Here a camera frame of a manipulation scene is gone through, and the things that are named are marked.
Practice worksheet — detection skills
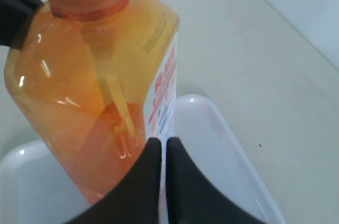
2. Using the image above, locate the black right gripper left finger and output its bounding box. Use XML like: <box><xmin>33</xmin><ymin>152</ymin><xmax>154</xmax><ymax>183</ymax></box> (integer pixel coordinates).
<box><xmin>69</xmin><ymin>138</ymin><xmax>162</xmax><ymax>224</ymax></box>

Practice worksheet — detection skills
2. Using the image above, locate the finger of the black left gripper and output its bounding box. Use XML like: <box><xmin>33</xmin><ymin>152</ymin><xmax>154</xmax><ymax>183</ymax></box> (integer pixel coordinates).
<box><xmin>0</xmin><ymin>0</ymin><xmax>44</xmax><ymax>50</ymax></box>

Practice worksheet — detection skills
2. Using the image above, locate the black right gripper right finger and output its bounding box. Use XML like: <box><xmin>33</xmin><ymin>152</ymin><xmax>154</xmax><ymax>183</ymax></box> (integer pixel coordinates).
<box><xmin>166</xmin><ymin>137</ymin><xmax>263</xmax><ymax>224</ymax></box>

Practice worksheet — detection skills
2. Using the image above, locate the orange pump soap bottle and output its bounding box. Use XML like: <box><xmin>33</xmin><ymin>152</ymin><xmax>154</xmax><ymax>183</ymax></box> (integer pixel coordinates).
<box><xmin>5</xmin><ymin>0</ymin><xmax>180</xmax><ymax>204</ymax></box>

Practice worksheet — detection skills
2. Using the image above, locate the white rectangular plastic tray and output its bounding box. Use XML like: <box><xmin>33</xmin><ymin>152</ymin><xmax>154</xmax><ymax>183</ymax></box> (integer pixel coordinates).
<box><xmin>1</xmin><ymin>95</ymin><xmax>285</xmax><ymax>223</ymax></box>

